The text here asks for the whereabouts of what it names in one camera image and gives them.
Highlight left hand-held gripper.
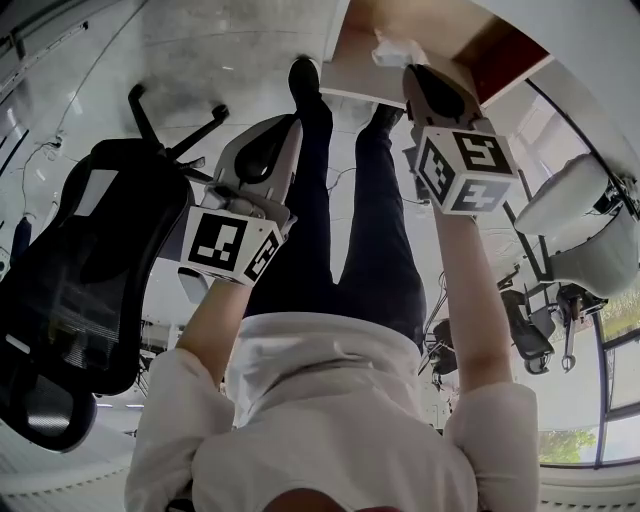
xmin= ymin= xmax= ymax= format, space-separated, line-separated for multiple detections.
xmin=177 ymin=115 xmax=303 ymax=304

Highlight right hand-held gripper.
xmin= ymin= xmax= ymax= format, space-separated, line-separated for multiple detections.
xmin=403 ymin=63 xmax=519 ymax=219

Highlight white tissue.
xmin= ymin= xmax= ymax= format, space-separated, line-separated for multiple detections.
xmin=370 ymin=28 xmax=429 ymax=69

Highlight white drawer with wooden inside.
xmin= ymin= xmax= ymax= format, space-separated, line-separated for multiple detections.
xmin=319 ymin=0 xmax=556 ymax=109

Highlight person's left forearm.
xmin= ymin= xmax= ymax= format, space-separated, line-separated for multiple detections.
xmin=174 ymin=277 xmax=257 ymax=401

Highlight person's right forearm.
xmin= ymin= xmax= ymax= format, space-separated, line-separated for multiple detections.
xmin=432 ymin=204 xmax=517 ymax=401

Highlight person's left black shoe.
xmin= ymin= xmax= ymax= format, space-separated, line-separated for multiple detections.
xmin=288 ymin=57 xmax=322 ymax=102

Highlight person's dark trousers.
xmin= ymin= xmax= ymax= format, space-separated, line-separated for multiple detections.
xmin=244 ymin=94 xmax=429 ymax=351

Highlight grey padded chair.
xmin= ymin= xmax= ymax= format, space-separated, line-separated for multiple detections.
xmin=502 ymin=152 xmax=640 ymax=302

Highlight black mesh office chair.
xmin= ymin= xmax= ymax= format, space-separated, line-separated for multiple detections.
xmin=0 ymin=84 xmax=231 ymax=454

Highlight person's white shirt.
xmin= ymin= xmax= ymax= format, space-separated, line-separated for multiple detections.
xmin=124 ymin=312 xmax=542 ymax=512

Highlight thin black cable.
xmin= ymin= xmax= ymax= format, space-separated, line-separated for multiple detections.
xmin=19 ymin=132 xmax=69 ymax=206

